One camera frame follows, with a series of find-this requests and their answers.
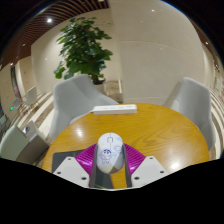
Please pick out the white cartoon-print computer mouse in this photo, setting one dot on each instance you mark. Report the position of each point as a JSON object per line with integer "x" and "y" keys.
{"x": 110, "y": 151}

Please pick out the grey upholstered chair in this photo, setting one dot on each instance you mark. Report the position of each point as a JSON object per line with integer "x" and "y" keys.
{"x": 195, "y": 103}
{"x": 76, "y": 100}

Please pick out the green exit sign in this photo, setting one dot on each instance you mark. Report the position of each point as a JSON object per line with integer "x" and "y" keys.
{"x": 11, "y": 108}

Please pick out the white power strip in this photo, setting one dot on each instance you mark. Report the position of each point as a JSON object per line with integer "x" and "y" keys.
{"x": 115, "y": 109}

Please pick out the black mouse pad green lines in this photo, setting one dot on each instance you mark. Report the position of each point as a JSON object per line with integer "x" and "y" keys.
{"x": 63, "y": 158}

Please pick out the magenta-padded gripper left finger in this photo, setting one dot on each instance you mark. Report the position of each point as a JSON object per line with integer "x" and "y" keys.
{"x": 71, "y": 170}

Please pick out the potted green leafy plant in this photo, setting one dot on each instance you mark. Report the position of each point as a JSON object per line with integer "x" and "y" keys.
{"x": 85, "y": 46}

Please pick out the white distant chair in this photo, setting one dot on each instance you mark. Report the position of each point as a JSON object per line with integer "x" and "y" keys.
{"x": 16, "y": 102}
{"x": 31, "y": 96}

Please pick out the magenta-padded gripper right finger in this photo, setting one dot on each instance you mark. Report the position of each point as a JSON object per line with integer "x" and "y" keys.
{"x": 148, "y": 170}

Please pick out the grey-green armchair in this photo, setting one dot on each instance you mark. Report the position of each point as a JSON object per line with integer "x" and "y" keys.
{"x": 16, "y": 143}

